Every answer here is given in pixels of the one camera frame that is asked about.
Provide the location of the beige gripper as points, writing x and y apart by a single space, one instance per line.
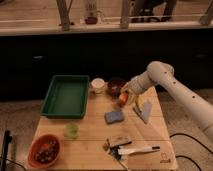
128 89

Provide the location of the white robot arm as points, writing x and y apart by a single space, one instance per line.
159 73

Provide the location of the white paper cup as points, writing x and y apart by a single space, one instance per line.
98 85

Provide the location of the green plastic cup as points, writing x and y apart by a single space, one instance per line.
71 131

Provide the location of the yellow banana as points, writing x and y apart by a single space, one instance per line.
139 103

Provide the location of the dark red bowl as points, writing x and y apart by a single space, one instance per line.
114 86

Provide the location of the blue sponge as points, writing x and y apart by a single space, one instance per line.
113 117

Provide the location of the grey blue cloth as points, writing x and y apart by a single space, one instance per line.
144 112

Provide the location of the brown wooden block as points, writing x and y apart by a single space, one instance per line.
119 140

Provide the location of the green plastic tray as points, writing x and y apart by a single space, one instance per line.
66 97

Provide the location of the orange bowl with beans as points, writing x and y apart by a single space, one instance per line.
44 151

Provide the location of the black stand at left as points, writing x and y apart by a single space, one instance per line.
3 156

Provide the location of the white handled brush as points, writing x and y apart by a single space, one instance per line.
128 151

